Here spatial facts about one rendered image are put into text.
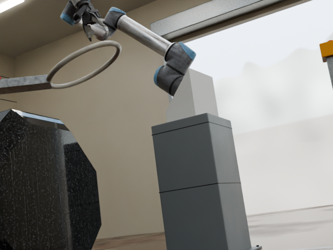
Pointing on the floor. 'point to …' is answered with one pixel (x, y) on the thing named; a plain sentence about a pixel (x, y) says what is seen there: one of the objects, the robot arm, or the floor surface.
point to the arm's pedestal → (200, 185)
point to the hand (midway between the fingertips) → (96, 34)
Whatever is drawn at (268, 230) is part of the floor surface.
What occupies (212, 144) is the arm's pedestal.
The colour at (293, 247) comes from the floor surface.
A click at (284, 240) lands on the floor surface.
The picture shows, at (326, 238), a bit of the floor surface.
